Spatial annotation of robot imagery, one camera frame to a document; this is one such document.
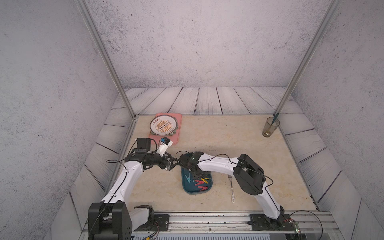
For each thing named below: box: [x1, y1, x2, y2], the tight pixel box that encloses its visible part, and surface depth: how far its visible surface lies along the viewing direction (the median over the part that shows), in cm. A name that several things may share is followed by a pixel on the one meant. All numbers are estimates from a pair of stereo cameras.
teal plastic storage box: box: [181, 166, 213, 195], surface depth 86 cm
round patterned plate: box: [150, 114, 179, 136], surface depth 116 cm
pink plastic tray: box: [148, 113, 182, 145], surface depth 110 cm
